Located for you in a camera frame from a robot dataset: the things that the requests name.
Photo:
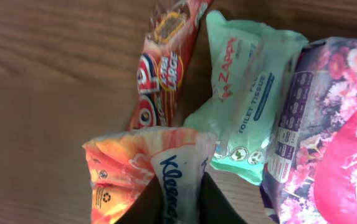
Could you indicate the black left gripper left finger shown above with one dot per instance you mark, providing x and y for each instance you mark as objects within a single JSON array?
[{"x": 147, "y": 208}]

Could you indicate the purple pink floral packet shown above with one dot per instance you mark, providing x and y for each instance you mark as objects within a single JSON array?
[{"x": 311, "y": 176}]

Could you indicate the mint green tissue pack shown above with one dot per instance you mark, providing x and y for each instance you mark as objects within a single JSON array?
[{"x": 252, "y": 65}]

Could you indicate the orange Kleenex tissue pack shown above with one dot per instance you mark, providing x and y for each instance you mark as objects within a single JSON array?
[{"x": 122, "y": 165}]

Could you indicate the orange chocolate bar wrapper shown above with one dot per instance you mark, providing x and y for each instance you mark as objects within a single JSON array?
[{"x": 164, "y": 60}]

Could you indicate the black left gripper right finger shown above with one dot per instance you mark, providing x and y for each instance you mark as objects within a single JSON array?
[{"x": 213, "y": 206}]

